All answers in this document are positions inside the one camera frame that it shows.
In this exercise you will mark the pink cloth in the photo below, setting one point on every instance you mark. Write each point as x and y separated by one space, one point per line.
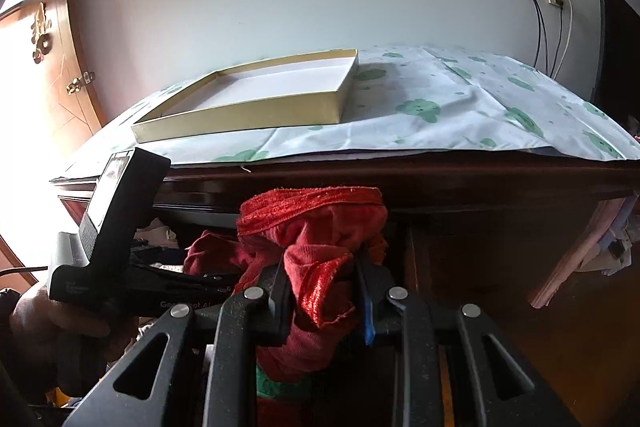
575 247

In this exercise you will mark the white green-print cloth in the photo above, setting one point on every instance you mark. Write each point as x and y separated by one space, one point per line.
425 127

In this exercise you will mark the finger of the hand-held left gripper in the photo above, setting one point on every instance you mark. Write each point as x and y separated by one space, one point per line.
215 280

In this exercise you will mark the dark flat screen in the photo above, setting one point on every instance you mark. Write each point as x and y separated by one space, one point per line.
615 57

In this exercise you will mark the yellow object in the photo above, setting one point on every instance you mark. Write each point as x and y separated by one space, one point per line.
65 397

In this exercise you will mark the shallow gold cardboard box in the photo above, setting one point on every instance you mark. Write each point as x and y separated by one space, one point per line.
240 114

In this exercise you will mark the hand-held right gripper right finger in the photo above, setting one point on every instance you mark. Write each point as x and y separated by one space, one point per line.
370 327

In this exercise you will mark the wooden door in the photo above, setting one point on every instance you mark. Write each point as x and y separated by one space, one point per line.
65 32

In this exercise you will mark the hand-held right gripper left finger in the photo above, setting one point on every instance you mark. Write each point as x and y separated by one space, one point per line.
277 307

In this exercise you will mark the person's left hand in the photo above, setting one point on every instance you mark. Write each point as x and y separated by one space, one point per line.
40 322

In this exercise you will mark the wooden drawer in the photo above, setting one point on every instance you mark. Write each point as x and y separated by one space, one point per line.
430 307

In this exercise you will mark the red cloth sock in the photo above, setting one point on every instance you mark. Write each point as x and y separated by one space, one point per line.
310 227

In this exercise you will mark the brass door latch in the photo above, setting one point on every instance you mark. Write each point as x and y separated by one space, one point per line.
80 83

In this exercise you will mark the golden door ornament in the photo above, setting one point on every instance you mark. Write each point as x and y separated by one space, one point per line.
42 32

